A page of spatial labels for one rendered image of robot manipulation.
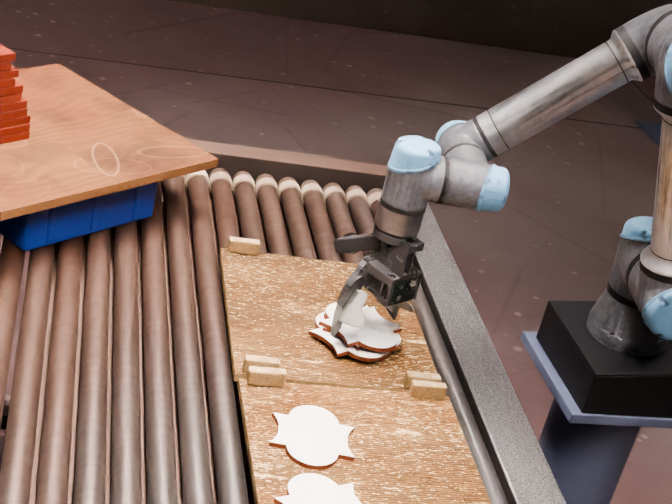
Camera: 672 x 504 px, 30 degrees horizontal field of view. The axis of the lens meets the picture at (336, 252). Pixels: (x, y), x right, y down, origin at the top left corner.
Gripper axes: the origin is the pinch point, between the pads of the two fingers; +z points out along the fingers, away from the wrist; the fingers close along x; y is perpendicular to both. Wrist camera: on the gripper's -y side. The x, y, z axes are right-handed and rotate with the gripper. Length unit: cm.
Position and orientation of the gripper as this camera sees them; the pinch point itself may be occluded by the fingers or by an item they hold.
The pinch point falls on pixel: (360, 325)
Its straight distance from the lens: 210.6
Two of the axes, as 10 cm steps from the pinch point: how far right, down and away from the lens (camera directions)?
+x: 7.4, -1.7, 6.5
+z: -2.1, 8.6, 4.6
